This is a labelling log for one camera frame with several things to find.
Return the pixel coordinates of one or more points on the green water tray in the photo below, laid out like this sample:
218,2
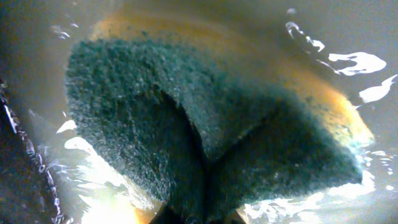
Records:
50,174

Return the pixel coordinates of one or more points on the green yellow sponge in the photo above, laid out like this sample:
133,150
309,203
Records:
206,125

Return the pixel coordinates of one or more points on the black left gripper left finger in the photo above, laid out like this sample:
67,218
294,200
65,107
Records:
166,215

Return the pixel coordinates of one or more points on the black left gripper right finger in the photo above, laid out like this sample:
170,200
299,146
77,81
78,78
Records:
231,218

